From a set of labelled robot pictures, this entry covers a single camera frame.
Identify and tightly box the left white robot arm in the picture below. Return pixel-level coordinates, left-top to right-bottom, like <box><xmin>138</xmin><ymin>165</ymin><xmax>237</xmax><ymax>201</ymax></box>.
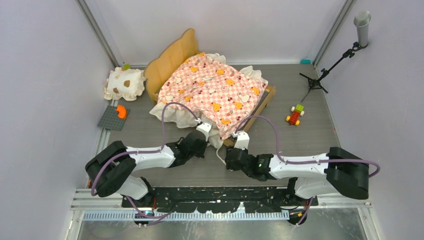
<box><xmin>85</xmin><ymin>131</ymin><xmax>209</xmax><ymax>207</ymax></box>

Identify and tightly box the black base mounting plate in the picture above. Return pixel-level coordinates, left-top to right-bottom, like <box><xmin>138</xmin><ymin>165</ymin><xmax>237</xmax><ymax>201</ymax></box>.
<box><xmin>133</xmin><ymin>186</ymin><xmax>308</xmax><ymax>214</ymax></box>

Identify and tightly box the teal small block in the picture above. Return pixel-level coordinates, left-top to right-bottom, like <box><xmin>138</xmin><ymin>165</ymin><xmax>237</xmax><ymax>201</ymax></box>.
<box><xmin>300</xmin><ymin>59</ymin><xmax>312</xmax><ymax>65</ymax></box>

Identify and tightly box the red toy block car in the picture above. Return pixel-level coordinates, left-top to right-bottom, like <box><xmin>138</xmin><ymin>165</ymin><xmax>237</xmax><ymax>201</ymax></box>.
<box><xmin>285</xmin><ymin>104</ymin><xmax>305</xmax><ymax>126</ymax></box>

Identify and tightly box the white tie string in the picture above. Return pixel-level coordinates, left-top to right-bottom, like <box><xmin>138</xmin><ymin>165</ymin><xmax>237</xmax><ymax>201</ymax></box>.
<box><xmin>215</xmin><ymin>147</ymin><xmax>228</xmax><ymax>166</ymax></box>

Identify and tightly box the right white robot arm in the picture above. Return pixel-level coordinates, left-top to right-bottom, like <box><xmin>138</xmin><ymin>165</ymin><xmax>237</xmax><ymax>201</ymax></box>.
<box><xmin>224</xmin><ymin>147</ymin><xmax>370</xmax><ymax>205</ymax></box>

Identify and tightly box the grey building baseplate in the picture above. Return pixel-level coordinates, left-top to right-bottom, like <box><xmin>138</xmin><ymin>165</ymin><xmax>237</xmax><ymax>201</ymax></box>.
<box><xmin>97</xmin><ymin>105</ymin><xmax>131</xmax><ymax>131</ymax></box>

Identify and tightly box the pink checkered duck mattress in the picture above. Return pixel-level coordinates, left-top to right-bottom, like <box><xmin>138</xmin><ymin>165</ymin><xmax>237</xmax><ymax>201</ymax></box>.
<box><xmin>149</xmin><ymin>53</ymin><xmax>268</xmax><ymax>149</ymax></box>

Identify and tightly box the grey microphone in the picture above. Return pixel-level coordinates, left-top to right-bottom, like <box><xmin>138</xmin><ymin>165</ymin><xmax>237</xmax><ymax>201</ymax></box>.
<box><xmin>353</xmin><ymin>10</ymin><xmax>372</xmax><ymax>48</ymax></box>

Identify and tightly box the black microphone stand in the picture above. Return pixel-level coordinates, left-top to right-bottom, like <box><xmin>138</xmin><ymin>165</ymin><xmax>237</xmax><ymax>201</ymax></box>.
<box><xmin>299</xmin><ymin>42</ymin><xmax>368</xmax><ymax>103</ymax></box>

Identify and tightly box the white ruffled pillow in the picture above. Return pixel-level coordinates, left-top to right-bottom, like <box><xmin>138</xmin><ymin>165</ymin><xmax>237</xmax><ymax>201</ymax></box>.
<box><xmin>103</xmin><ymin>67</ymin><xmax>146</xmax><ymax>102</ymax></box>

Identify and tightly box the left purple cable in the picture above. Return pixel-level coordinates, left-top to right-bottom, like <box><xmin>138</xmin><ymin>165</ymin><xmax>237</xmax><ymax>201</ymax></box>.
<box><xmin>90</xmin><ymin>101</ymin><xmax>203</xmax><ymax>227</ymax></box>

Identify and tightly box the orange curved toy block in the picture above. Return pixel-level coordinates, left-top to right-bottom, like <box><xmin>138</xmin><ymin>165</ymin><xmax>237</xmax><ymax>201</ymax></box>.
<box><xmin>115</xmin><ymin>105</ymin><xmax>128</xmax><ymax>120</ymax></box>

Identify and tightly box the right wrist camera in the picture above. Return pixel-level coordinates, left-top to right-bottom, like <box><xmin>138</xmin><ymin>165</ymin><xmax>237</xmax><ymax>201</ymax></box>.
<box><xmin>232</xmin><ymin>130</ymin><xmax>250</xmax><ymax>150</ymax></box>

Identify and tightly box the wooden pet bed frame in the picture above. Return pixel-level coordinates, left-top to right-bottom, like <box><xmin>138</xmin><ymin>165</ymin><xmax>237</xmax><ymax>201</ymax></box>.
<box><xmin>144</xmin><ymin>28</ymin><xmax>271</xmax><ymax>145</ymax></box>

